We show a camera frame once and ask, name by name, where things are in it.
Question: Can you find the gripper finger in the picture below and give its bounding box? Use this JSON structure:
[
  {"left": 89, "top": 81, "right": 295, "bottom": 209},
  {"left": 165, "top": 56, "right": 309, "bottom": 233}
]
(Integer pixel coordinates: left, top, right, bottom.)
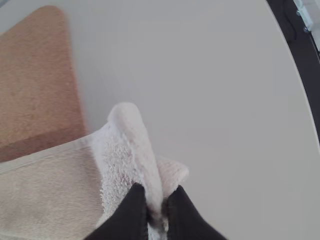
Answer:
[
  {"left": 85, "top": 183, "right": 149, "bottom": 240},
  {"left": 166, "top": 185, "right": 229, "bottom": 240}
]

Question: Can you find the pale towel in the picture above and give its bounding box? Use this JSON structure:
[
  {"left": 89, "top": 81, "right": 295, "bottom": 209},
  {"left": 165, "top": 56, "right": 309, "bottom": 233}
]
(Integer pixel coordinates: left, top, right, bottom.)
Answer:
[{"left": 0, "top": 101, "right": 190, "bottom": 240}]

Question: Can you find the cork mat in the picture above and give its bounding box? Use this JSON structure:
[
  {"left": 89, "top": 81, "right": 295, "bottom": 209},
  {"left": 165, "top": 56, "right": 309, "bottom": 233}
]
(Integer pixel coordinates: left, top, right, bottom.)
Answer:
[{"left": 0, "top": 4, "right": 88, "bottom": 163}]

